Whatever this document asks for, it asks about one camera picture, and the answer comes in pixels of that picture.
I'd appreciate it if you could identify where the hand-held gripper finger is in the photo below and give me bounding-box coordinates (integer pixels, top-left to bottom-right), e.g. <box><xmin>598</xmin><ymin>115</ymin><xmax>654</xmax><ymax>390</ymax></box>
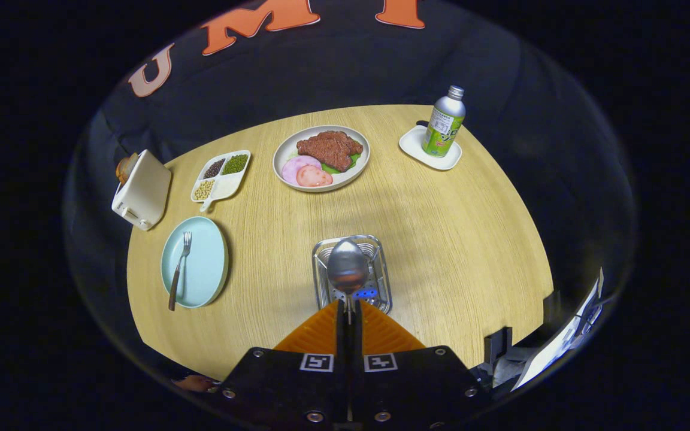
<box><xmin>348</xmin><ymin>299</ymin><xmax>492</xmax><ymax>431</ymax></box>
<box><xmin>213</xmin><ymin>299</ymin><xmax>349</xmax><ymax>431</ymax></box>

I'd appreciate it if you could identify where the metal spoon brown handle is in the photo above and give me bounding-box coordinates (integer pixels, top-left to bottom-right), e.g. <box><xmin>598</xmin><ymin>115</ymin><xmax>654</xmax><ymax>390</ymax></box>
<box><xmin>326</xmin><ymin>238</ymin><xmax>370</xmax><ymax>325</ymax></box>

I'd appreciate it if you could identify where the metal fork brown handle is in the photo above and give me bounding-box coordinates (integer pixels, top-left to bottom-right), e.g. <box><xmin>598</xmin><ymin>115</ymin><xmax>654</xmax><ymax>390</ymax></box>
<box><xmin>168</xmin><ymin>231</ymin><xmax>193</xmax><ymax>312</ymax></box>

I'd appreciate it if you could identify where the black table clamp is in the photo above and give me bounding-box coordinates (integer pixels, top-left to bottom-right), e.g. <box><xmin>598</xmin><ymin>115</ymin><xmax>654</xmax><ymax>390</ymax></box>
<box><xmin>543</xmin><ymin>289</ymin><xmax>564</xmax><ymax>327</ymax></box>
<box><xmin>484</xmin><ymin>326</ymin><xmax>513</xmax><ymax>366</ymax></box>

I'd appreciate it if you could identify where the light blue round plate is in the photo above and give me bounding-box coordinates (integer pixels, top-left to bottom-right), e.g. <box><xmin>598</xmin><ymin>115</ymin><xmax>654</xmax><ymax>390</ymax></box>
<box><xmin>161</xmin><ymin>216</ymin><xmax>229</xmax><ymax>309</ymax></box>

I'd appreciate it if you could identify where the reddish pink ham slice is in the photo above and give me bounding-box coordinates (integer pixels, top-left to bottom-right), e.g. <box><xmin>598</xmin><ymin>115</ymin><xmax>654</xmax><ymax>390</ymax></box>
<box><xmin>296</xmin><ymin>165</ymin><xmax>334</xmax><ymax>188</ymax></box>

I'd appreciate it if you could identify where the beige round dinner plate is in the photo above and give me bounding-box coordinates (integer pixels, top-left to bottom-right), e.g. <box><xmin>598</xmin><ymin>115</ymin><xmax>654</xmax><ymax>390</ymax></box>
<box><xmin>273</xmin><ymin>125</ymin><xmax>371</xmax><ymax>193</ymax></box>

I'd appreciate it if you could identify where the pale pink ham slice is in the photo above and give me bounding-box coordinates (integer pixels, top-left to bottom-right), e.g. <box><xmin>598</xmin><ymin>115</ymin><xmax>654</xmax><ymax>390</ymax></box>
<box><xmin>281</xmin><ymin>155</ymin><xmax>323</xmax><ymax>185</ymax></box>

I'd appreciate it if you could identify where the green lettuce leaf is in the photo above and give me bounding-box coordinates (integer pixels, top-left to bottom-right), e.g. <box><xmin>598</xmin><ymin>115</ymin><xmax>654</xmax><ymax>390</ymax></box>
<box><xmin>321</xmin><ymin>153</ymin><xmax>362</xmax><ymax>175</ymax></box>

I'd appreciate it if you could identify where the brown steak piece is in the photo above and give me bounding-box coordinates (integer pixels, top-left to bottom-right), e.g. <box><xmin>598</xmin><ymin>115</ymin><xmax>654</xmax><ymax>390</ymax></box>
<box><xmin>296</xmin><ymin>130</ymin><xmax>364</xmax><ymax>172</ymax></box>

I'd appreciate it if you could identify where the white divided snack tray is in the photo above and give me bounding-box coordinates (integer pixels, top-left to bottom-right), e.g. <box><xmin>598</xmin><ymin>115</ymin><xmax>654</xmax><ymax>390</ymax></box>
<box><xmin>190</xmin><ymin>150</ymin><xmax>252</xmax><ymax>213</ymax></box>

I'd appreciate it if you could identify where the white square saucer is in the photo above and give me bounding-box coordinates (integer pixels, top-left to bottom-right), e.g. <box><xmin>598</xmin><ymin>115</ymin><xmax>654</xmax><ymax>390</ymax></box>
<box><xmin>399</xmin><ymin>125</ymin><xmax>463</xmax><ymax>171</ymax></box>

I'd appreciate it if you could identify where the green label metal bottle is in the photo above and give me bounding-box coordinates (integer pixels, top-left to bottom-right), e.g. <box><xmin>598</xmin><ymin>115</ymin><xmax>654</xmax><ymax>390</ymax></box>
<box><xmin>422</xmin><ymin>85</ymin><xmax>467</xmax><ymax>158</ymax></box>

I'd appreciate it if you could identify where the cream white toaster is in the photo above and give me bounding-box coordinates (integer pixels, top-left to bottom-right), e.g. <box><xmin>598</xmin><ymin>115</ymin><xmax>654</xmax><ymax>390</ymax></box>
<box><xmin>111</xmin><ymin>149</ymin><xmax>173</xmax><ymax>232</ymax></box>

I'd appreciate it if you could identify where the toasted bread slice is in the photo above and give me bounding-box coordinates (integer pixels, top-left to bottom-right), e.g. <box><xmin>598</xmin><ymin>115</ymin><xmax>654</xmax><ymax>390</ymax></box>
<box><xmin>116</xmin><ymin>152</ymin><xmax>140</xmax><ymax>184</ymax></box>

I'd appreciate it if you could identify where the metal wire cutlery basket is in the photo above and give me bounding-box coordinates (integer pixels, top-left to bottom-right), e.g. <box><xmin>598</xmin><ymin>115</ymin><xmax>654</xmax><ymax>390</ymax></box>
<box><xmin>312</xmin><ymin>234</ymin><xmax>393</xmax><ymax>315</ymax></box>

